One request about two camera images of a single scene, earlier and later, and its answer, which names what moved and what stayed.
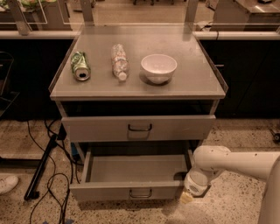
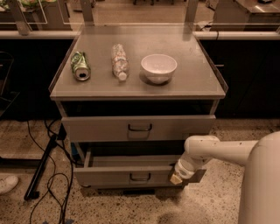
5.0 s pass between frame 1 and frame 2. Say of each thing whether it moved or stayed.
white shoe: stayed
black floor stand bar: stayed
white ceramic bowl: stayed
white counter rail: stayed
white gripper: moved
